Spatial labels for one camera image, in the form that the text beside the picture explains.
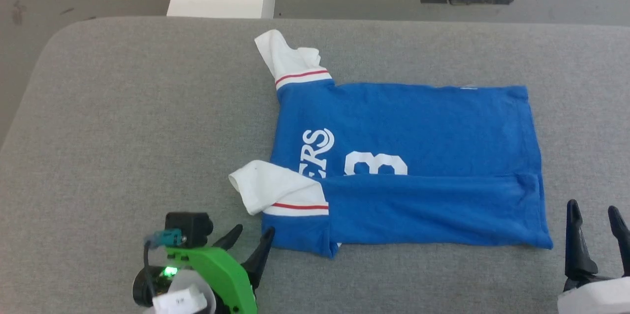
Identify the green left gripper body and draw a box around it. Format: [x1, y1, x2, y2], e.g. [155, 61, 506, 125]
[131, 246, 258, 314]

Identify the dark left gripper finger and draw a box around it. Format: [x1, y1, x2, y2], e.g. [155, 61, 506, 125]
[240, 226, 276, 290]
[212, 224, 244, 251]

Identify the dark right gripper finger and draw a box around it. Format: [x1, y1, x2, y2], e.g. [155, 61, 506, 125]
[607, 205, 630, 278]
[564, 199, 599, 281]

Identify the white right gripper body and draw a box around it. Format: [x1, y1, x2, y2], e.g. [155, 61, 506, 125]
[557, 275, 630, 314]

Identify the blue and white basketball jersey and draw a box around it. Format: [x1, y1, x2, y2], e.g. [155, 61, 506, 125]
[228, 29, 554, 260]

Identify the grey fabric sofa cushion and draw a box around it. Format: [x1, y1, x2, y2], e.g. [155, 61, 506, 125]
[0, 16, 630, 314]

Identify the left teal-plug black cable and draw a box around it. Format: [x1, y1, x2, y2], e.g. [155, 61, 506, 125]
[143, 229, 185, 281]

